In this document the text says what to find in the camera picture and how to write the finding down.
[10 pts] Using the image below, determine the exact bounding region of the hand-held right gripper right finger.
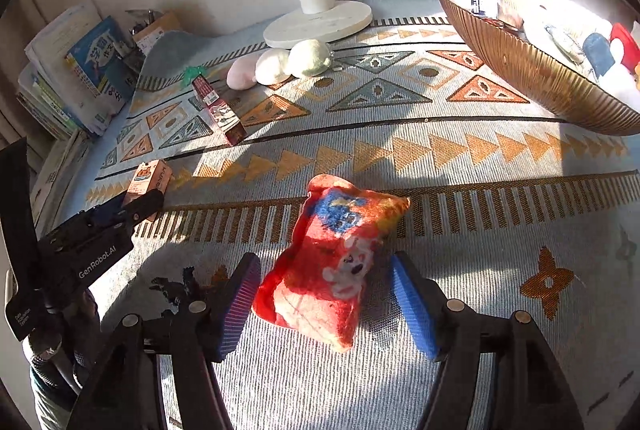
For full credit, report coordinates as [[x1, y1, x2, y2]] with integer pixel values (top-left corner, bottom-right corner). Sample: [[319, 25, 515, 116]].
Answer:
[[390, 251, 586, 430]]

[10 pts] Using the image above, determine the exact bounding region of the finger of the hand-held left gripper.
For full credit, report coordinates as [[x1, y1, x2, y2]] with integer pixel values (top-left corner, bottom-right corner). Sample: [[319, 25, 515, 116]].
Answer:
[[84, 189, 166, 235]]

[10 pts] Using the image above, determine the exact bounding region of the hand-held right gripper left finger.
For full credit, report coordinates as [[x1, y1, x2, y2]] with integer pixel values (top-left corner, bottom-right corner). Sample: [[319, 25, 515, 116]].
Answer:
[[65, 252, 263, 430]]

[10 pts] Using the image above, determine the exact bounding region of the small orange printed box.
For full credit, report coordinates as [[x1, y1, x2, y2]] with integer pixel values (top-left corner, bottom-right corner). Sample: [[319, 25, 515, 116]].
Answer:
[[122, 160, 174, 223]]

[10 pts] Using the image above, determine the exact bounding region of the red plush snack pillow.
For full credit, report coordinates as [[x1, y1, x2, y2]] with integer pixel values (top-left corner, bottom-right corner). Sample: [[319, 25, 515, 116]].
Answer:
[[251, 174, 412, 354]]

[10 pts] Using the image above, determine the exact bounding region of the amber ribbed glass bowl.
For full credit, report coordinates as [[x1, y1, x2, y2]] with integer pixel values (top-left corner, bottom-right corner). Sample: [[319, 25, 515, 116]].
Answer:
[[435, 0, 640, 137]]

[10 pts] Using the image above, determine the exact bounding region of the patterned woven tablecloth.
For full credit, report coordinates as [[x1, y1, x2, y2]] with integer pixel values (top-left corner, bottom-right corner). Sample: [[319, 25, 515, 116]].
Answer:
[[50, 0, 640, 430]]

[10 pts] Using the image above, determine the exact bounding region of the long red printed box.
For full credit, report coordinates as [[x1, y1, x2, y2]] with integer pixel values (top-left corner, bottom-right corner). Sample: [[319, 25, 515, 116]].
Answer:
[[191, 76, 248, 147]]

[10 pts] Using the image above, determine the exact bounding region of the small green toy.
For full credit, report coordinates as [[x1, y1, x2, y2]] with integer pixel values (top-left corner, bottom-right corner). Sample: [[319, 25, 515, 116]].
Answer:
[[180, 64, 207, 87]]

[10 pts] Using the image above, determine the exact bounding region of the stack of books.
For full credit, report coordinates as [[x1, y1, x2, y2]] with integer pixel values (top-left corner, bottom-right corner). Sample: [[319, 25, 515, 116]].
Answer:
[[15, 0, 146, 141]]

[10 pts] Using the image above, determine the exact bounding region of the brown cardboard box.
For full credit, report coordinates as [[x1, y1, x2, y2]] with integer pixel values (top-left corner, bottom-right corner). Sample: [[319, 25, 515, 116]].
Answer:
[[125, 8, 184, 58]]

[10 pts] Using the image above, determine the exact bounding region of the plain pastel dango plush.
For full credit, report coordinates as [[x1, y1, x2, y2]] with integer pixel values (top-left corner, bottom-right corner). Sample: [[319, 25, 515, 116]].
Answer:
[[226, 38, 334, 90]]

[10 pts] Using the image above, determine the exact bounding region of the white black printed box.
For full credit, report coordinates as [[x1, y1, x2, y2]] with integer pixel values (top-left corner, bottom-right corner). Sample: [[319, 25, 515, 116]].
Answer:
[[467, 0, 502, 18]]

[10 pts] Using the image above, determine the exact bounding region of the blue red plush toy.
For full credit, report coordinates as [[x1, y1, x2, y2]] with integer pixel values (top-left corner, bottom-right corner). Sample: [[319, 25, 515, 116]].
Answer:
[[581, 22, 640, 79]]

